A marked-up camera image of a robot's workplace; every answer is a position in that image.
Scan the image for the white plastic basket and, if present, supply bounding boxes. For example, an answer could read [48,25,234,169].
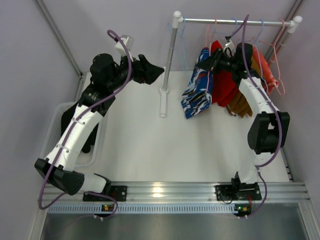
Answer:
[39,102,102,168]

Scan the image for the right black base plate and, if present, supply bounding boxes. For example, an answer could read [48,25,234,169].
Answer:
[215,184,262,203]

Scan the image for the red garment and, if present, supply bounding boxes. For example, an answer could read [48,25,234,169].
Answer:
[209,39,240,108]

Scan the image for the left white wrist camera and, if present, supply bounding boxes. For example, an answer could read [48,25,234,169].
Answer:
[115,34,134,57]

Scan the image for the aluminium mounting rail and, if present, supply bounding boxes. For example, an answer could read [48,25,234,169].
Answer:
[37,181,311,202]

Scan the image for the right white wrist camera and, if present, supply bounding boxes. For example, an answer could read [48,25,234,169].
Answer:
[223,36,236,54]

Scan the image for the grey slotted cable duct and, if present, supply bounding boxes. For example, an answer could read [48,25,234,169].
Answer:
[48,203,249,214]

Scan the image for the silver clothes rack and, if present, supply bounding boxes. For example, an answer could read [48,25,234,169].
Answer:
[159,10,303,118]

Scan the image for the pink hanger with red garment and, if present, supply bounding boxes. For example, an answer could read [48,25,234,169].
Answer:
[210,18,217,47]

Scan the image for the blue white patterned shorts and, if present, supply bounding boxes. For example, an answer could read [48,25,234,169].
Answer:
[181,47,214,119]

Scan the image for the black trousers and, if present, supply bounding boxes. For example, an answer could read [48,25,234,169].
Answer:
[60,102,99,154]

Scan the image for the coral orange garment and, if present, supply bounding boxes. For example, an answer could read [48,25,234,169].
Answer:
[251,46,279,94]

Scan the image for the light blue wire hanger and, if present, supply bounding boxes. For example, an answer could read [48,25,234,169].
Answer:
[176,16,189,74]

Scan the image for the brown garment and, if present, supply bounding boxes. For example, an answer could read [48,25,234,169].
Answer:
[226,57,261,118]

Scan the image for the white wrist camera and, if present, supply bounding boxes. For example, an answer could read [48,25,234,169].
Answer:
[223,36,236,54]
[115,34,134,57]

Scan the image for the empty pink hanger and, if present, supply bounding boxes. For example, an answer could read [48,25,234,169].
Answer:
[259,19,286,96]

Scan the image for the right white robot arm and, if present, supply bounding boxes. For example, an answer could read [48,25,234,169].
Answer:
[197,43,290,201]

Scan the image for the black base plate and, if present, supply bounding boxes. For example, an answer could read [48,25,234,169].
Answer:
[82,185,127,202]
[215,184,262,203]

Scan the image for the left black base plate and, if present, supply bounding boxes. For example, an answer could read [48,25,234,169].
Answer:
[82,185,127,202]

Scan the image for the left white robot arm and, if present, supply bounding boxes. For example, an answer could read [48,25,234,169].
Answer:
[34,53,165,196]

